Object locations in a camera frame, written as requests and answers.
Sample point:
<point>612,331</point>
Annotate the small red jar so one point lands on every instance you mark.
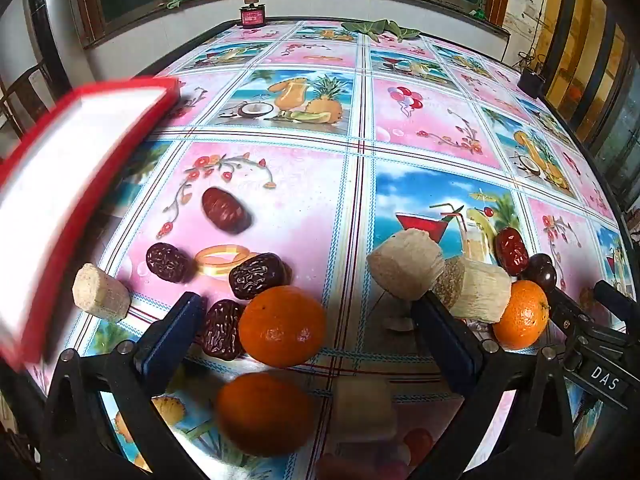
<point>252,14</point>

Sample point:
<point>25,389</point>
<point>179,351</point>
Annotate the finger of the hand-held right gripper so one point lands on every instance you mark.
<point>617,300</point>
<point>567,310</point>

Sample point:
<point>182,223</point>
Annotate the orange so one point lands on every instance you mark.
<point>520,315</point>
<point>282,325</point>

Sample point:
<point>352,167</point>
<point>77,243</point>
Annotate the printed pink and blue tablecloth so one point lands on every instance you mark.
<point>310,185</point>

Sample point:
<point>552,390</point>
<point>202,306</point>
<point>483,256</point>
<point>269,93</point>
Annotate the small green object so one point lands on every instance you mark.
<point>480,12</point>

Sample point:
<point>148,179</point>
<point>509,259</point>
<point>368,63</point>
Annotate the small black box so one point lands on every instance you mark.
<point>530,81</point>

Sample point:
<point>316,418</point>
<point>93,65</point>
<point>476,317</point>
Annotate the dark purple plum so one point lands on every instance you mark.
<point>542,270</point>

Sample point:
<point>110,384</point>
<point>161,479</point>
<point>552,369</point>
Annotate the white standing air conditioner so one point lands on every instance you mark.
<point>39,25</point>

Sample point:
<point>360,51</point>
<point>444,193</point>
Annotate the red date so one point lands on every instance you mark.
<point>225,210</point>
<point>222,329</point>
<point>511,251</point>
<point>167,261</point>
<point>257,275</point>

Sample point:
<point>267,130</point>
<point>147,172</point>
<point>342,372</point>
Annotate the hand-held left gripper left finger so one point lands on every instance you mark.
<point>170,340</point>

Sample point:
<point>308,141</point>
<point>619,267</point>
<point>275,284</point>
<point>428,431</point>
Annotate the red rimmed white tray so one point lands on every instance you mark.
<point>60,170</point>

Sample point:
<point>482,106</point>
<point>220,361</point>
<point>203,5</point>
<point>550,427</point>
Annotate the yellow frame glass door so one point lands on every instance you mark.
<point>575,35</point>

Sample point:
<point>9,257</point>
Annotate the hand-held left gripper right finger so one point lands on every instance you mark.
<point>445,345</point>

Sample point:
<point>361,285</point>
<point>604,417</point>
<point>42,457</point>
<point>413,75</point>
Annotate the green leaves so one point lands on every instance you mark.
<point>380,27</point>

